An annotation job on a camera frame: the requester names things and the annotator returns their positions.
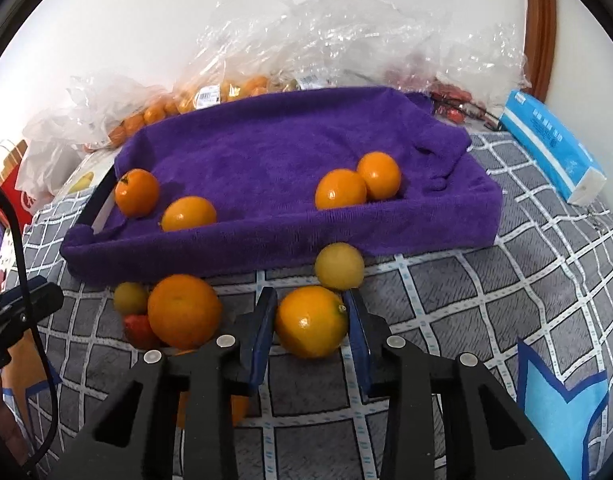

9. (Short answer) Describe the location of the large crumpled clear plastic bag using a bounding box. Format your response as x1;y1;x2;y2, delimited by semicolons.
196;0;437;93

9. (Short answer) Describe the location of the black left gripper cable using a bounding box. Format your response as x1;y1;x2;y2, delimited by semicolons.
0;177;62;468

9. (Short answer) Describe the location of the white plastic bag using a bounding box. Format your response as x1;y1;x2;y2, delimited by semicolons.
16;110;112;196

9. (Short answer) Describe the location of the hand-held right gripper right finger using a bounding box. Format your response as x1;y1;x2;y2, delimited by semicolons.
341;286;569;480

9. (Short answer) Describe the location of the labelled bag of tan fruits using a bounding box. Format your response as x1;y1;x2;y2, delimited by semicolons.
269;71;332;93

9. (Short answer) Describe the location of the yellowish orange with green stem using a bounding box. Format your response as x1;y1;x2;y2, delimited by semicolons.
275;285;349;359

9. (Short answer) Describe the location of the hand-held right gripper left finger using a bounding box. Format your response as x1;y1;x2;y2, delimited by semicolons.
49;286;280;480

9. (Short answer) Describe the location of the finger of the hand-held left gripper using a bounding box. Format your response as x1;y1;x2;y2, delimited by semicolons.
0;282;65;346
0;286;45;311

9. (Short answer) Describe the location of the brown wooden door frame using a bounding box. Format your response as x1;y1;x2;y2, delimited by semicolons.
522;0;558;101

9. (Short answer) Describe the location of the labelled clear bag of oranges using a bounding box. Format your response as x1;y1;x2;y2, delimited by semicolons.
176;67;297;113

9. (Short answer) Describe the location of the black tray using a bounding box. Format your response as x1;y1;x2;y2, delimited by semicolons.
78;172;118;238

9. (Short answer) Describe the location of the blue tissue pack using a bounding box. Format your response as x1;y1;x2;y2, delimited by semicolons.
499;89;608;206

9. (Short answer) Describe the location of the clear bag with red fruits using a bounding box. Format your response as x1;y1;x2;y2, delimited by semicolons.
381;15;531;98

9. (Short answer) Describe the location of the grey checked blanket with stars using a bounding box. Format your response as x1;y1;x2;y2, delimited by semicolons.
1;130;613;480

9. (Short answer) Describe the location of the fruit-print white mat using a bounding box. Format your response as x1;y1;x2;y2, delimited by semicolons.
61;152;120;211

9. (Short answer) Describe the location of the clear bag of small oranges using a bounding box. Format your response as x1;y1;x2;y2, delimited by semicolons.
69;75;182;148

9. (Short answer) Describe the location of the round yellow fruit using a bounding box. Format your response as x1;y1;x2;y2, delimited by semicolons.
314;242;365;291

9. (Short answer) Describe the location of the small yellow-green fruit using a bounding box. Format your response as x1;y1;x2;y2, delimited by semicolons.
113;282;150;316

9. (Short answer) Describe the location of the pile of small red fruits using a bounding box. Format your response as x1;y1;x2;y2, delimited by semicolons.
429;80;489;123

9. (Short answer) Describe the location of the purple towel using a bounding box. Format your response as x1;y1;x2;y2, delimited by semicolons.
60;86;503;286

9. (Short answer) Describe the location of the small red fruit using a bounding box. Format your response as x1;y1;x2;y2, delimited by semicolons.
124;314;162;350

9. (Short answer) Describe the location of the orange with dark stem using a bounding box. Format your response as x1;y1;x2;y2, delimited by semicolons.
115;168;160;219

